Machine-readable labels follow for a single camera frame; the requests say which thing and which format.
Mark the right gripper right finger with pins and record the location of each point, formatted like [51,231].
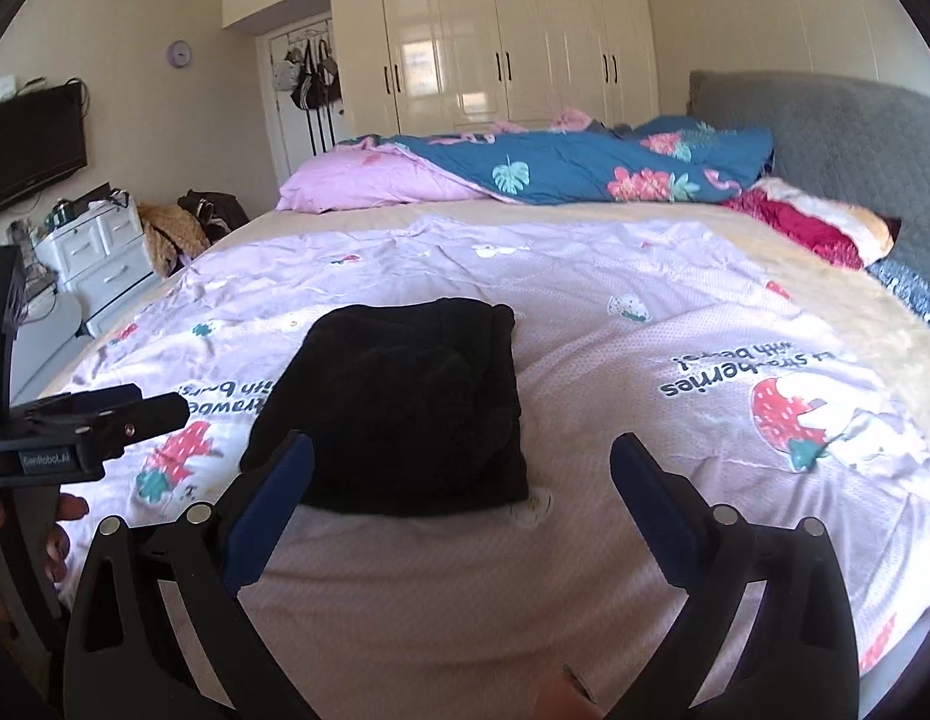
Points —
[800,659]

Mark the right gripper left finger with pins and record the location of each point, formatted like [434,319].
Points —
[122,658]

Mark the black long-sleeve IKISS top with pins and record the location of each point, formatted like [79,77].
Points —
[413,411]

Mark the person's left hand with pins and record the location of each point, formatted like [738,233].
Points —
[33,556]

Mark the white drawer cabinet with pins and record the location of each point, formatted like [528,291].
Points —
[101,259]

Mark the tan fluffy garment pile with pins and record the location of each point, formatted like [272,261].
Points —
[173,237]

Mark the lilac strawberry print quilt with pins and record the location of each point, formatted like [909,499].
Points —
[776,383]

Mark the black bag on floor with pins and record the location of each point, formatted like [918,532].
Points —
[218,213]

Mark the beige bed sheet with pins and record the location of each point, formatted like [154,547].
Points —
[622,313]

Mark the blue patterned pillow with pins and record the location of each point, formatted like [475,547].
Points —
[905,284]

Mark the red and cream blanket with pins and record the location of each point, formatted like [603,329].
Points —
[838,232]

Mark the white door with hanging bags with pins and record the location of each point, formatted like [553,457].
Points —
[300,124]

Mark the grey padded headboard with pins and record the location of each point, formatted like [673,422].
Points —
[839,138]

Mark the pink and blue floral duvet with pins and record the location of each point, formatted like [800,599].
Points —
[671,159]

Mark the cream glossy wardrobe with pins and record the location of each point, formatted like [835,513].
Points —
[430,66]

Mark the black wall television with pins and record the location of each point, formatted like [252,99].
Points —
[41,141]

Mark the round purple wall clock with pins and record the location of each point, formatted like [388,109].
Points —
[178,55]

